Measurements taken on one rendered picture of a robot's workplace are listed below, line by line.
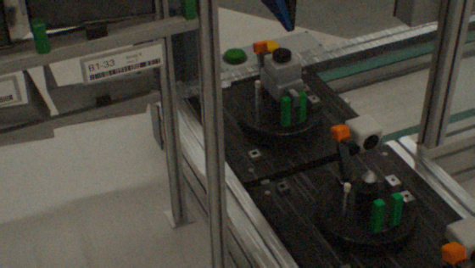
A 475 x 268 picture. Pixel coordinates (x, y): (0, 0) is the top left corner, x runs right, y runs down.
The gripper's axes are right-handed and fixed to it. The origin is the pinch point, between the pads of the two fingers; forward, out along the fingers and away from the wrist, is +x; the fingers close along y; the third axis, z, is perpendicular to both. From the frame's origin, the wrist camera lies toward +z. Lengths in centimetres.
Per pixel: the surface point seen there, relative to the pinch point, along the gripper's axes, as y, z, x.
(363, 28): 133, -197, -7
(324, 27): 117, -205, -12
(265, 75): -2.0, -9.1, 8.5
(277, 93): -2.0, -6.1, 11.8
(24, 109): -39.6, 6.1, 5.5
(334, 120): 7.9, -9.2, 18.4
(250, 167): -9.6, -5.7, 21.4
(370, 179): -0.5, 12.3, 25.7
